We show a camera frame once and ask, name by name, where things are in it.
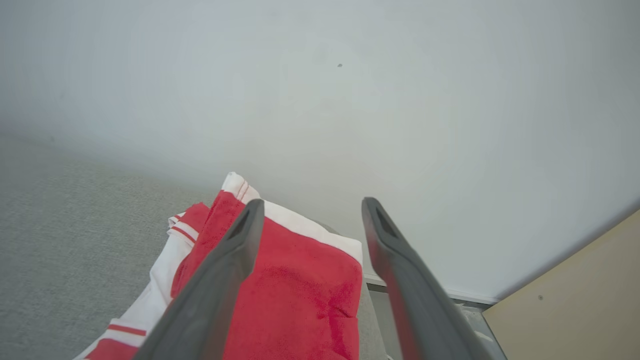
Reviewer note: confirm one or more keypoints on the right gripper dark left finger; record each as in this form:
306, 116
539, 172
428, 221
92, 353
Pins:
210, 305

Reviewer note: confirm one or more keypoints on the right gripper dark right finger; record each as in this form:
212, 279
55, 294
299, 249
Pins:
425, 315

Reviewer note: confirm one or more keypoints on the grey fabric sofa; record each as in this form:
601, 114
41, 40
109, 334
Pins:
75, 250

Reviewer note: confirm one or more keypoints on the beige wooden panel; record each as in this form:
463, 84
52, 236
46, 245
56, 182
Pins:
575, 310

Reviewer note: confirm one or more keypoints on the red shorts with white stripe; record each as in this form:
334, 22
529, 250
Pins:
300, 300

